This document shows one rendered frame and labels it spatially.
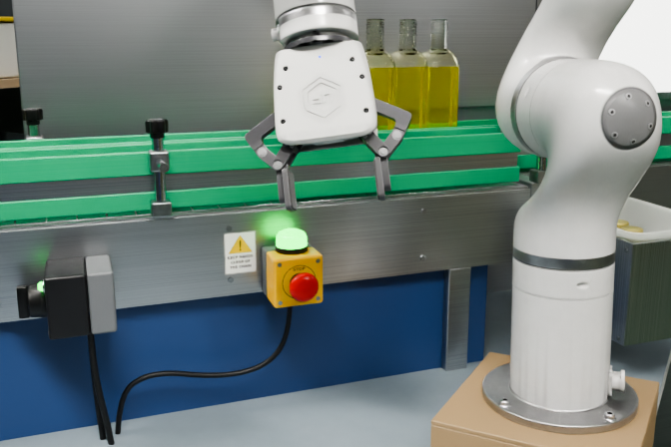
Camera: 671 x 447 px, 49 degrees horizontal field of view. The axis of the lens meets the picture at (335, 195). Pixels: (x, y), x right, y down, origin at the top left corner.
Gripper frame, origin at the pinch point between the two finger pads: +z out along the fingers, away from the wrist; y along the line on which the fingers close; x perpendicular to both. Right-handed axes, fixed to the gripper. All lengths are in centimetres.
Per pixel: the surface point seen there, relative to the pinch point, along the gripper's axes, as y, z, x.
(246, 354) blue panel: -19.0, 16.7, 37.0
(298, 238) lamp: -7.9, 1.4, 26.4
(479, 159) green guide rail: 19.7, -9.3, 43.3
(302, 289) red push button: -7.8, 8.4, 24.3
